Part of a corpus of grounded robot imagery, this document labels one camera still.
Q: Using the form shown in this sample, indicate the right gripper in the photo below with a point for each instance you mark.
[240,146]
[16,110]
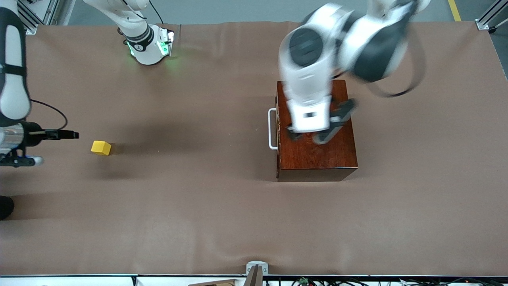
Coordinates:
[35,133]

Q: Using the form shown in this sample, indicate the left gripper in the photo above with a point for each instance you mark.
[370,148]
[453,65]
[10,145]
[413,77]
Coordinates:
[293,135]

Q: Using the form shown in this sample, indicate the yellow block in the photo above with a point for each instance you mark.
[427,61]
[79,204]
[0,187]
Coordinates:
[101,147]

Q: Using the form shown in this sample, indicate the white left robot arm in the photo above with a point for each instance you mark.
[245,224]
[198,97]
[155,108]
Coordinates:
[309,67]

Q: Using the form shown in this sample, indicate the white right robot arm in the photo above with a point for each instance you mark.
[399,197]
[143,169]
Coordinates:
[14,79]

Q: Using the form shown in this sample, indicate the dark brown wooden cabinet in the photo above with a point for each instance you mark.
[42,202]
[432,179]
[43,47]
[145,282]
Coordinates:
[317,155]

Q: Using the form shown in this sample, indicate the black shoe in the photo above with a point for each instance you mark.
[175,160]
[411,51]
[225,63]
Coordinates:
[5,207]

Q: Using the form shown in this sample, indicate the brown table cloth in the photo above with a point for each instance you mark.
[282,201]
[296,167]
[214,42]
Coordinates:
[158,218]

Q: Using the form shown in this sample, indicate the aluminium frame profile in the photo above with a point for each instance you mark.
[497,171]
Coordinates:
[490,16]
[39,12]

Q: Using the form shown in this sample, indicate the grey metal bracket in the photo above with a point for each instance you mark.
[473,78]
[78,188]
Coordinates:
[257,265]

